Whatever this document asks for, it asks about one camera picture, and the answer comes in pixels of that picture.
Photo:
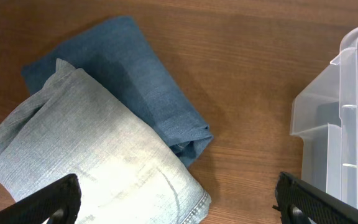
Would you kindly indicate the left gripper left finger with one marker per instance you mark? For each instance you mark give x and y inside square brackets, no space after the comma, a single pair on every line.
[56,203]

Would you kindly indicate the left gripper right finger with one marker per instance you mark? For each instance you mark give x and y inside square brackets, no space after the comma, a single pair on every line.
[300,202]

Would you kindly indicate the light grey folded jeans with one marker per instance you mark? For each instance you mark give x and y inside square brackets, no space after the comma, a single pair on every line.
[127,174]

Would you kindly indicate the clear plastic storage bin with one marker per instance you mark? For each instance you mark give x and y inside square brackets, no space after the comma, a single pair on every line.
[325,116]

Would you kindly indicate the dark blue folded jeans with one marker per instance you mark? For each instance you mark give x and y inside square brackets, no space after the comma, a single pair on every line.
[116,54]

